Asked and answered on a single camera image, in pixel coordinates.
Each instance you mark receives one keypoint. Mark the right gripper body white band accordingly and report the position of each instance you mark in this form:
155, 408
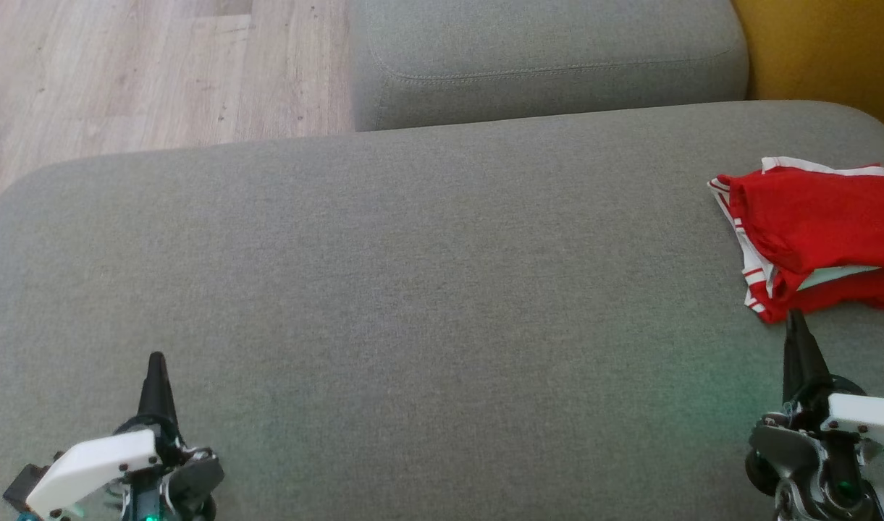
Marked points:
869, 420

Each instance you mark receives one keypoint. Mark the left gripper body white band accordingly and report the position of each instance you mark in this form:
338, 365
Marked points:
94, 467

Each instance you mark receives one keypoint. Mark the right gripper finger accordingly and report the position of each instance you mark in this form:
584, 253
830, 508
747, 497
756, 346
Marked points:
802, 362

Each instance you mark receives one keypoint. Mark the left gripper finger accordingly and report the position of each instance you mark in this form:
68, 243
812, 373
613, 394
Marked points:
157, 394

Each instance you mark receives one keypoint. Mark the red jersey with white sleeves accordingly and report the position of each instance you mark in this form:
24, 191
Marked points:
811, 217

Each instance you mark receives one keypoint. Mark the red shorts with white stripe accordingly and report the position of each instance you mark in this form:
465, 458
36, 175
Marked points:
811, 166

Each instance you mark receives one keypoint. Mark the large grey sofa seat cushion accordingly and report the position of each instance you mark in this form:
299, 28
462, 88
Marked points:
413, 289

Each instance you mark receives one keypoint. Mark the yellow sofa backrest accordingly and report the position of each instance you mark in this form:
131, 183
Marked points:
832, 43

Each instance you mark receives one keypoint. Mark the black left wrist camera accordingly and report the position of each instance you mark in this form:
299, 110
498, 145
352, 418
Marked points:
25, 488

